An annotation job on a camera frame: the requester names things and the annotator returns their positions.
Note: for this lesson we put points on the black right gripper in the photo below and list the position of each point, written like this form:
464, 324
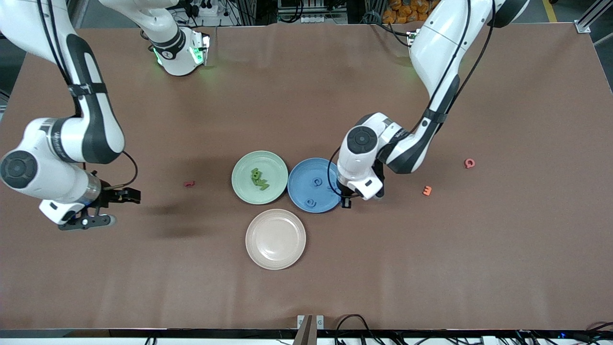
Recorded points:
111, 196

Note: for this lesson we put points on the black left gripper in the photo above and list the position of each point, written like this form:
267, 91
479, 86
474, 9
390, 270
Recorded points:
346, 203

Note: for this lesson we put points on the blue foam letter g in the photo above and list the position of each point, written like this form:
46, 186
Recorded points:
310, 203

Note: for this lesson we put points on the blue foam letter c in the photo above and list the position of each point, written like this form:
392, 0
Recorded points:
316, 182

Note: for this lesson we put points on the green foam letter N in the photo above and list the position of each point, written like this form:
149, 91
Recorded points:
264, 185

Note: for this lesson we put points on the green foam letter B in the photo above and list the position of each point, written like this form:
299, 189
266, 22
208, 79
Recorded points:
255, 173

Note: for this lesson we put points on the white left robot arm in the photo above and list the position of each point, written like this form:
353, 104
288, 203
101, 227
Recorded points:
440, 38

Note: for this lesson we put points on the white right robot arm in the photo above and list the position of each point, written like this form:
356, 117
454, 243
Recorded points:
62, 139

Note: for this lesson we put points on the blue plate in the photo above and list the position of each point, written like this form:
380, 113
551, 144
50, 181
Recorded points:
301, 177

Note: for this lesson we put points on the beige plate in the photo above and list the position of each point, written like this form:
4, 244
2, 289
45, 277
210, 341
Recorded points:
275, 239

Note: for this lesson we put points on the orange foam letter E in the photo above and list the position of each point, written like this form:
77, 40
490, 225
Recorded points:
427, 190

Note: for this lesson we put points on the light green plate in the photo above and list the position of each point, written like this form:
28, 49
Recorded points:
273, 165

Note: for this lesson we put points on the brown table cover sheet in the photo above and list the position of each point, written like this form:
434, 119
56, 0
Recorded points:
306, 96

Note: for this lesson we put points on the pink foam letter Q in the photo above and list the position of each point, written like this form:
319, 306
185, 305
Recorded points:
470, 163

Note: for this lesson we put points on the small white power strip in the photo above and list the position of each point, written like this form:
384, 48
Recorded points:
313, 19

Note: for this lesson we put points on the pile of orange objects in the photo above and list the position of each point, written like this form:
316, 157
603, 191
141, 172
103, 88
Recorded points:
407, 12

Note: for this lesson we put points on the white power strip with plugs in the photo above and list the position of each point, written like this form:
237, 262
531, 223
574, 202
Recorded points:
210, 10

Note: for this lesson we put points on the white table edge rail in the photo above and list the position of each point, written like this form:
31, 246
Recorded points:
72, 342

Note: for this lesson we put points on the aluminium frame profile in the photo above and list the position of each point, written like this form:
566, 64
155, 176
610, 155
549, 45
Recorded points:
596, 14

